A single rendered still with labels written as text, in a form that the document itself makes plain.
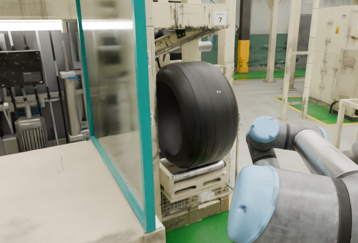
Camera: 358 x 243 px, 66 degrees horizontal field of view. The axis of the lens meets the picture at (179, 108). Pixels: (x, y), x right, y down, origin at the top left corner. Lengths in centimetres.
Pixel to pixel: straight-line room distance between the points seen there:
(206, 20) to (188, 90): 60
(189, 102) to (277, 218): 94
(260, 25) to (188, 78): 1028
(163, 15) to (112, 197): 115
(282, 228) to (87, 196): 46
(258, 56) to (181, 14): 992
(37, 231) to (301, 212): 48
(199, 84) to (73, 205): 83
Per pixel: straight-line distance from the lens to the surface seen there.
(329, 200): 42
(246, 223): 41
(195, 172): 152
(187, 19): 169
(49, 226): 65
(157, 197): 157
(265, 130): 96
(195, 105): 127
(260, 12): 1155
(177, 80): 134
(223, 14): 183
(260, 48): 1152
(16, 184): 84
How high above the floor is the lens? 164
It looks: 16 degrees down
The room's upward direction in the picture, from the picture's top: 1 degrees counter-clockwise
